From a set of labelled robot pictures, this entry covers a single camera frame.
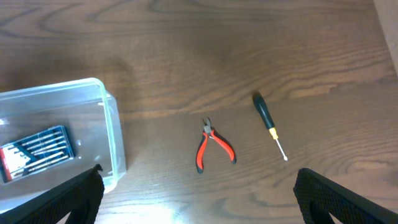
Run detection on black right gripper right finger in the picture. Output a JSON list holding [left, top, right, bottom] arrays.
[[294, 168, 397, 224]]

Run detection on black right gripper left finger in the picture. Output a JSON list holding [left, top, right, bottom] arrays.
[[1, 164, 104, 223]]

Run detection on blue screwdriver set case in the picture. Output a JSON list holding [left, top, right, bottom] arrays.
[[1, 126, 75, 184]]

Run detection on clear plastic container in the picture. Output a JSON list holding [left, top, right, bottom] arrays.
[[1, 78, 126, 212]]

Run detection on black yellow screwdriver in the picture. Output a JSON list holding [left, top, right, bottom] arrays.
[[252, 91, 288, 161]]

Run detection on red black pliers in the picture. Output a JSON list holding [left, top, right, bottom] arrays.
[[195, 117, 237, 174]]

